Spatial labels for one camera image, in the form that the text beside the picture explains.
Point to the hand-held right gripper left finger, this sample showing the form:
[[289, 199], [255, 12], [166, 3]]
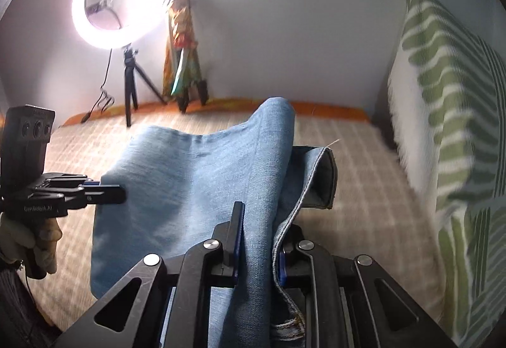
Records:
[[236, 257]]

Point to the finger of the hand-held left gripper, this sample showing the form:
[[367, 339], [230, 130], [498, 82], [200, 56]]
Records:
[[91, 183], [102, 195]]

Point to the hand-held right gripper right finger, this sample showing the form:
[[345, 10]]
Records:
[[282, 265]]

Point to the blue denim pants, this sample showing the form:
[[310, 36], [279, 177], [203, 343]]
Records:
[[197, 182]]

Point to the person's left forearm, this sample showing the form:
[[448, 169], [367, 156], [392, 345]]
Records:
[[19, 304]]

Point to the person's left hand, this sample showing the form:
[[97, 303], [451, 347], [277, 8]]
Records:
[[23, 241]]

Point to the black tripod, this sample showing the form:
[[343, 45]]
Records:
[[128, 87]]

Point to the beige checked blanket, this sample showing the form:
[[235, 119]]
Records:
[[363, 182]]

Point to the orange bed sheet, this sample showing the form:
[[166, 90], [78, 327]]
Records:
[[336, 110]]

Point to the colourful patterned cloth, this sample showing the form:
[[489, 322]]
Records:
[[182, 39]]

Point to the green striped white pillow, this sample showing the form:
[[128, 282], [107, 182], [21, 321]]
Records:
[[454, 95]]

